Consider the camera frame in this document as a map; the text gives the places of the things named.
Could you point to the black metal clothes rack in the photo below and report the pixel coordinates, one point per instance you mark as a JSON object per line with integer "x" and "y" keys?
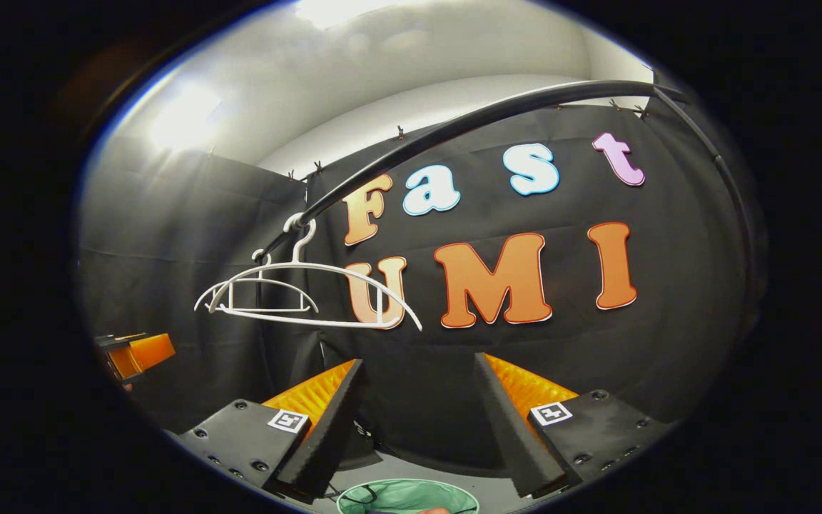
{"x": 489, "y": 114}

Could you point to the black backdrop cloth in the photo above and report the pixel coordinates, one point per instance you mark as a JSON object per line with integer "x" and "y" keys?
{"x": 682, "y": 214}
{"x": 168, "y": 235}

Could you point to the white plastic clothes hanger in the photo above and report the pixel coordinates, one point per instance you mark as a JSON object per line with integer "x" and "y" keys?
{"x": 301, "y": 248}
{"x": 261, "y": 279}

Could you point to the rectangular ceiling light panel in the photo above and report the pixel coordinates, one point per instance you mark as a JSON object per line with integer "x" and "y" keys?
{"x": 332, "y": 8}
{"x": 183, "y": 118}

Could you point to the green laundry hamper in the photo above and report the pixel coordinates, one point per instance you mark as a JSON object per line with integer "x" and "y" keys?
{"x": 411, "y": 496}

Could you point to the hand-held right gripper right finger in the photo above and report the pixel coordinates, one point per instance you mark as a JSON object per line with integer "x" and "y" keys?
{"x": 507, "y": 428}

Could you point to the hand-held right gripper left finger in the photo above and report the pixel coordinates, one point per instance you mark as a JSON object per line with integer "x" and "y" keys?
{"x": 329, "y": 435}

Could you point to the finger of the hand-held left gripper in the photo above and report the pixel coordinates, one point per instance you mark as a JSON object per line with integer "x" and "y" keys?
{"x": 122, "y": 364}
{"x": 150, "y": 350}

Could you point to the row of small cloth clips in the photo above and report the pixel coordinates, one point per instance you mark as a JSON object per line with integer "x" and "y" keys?
{"x": 400, "y": 133}

